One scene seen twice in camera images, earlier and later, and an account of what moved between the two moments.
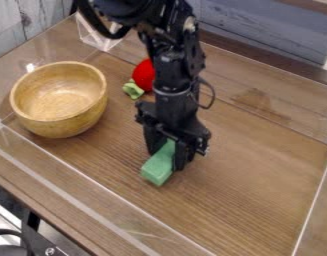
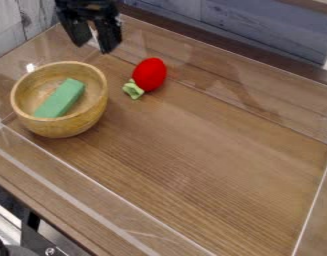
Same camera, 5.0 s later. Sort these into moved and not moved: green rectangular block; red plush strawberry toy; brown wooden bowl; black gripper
Moved: green rectangular block; black gripper
Not moved: brown wooden bowl; red plush strawberry toy
